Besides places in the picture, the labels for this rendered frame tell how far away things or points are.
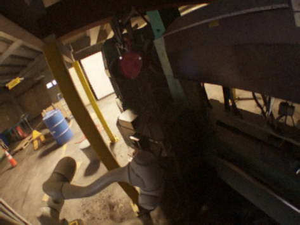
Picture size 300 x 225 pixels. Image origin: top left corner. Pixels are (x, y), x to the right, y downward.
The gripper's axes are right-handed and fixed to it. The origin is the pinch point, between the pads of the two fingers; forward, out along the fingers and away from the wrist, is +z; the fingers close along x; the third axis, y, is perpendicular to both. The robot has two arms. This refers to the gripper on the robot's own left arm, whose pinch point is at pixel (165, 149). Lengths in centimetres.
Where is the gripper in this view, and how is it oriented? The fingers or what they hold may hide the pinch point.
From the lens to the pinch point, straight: 89.7
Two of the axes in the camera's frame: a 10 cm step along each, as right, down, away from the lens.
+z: 2.8, -4.9, 8.2
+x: -9.0, 1.6, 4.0
